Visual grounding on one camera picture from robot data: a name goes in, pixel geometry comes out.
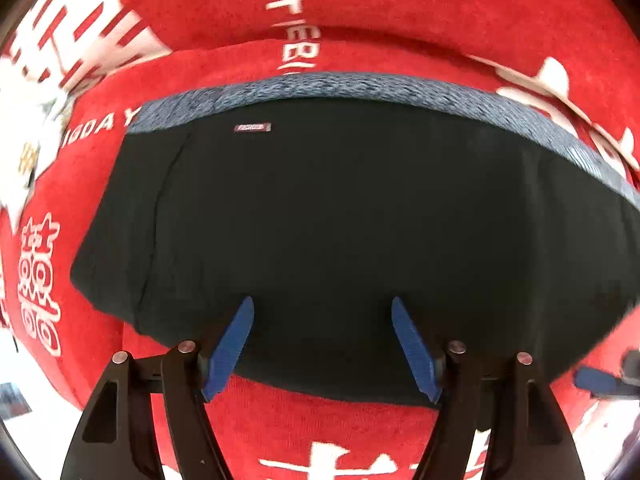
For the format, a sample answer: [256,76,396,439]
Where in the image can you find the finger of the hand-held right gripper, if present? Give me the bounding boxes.
[574,352,640,402]

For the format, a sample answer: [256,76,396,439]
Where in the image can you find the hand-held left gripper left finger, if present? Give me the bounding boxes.
[60,296,256,480]

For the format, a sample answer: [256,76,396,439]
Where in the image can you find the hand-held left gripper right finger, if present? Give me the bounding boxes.
[391,296,587,480]

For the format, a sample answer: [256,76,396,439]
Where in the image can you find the black pants with blue waistband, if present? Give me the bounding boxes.
[70,74,640,408]

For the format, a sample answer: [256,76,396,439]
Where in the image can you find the pile of light clothes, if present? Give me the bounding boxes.
[0,55,77,231]

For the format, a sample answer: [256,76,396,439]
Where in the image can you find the red printed blanket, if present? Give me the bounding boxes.
[0,0,640,480]

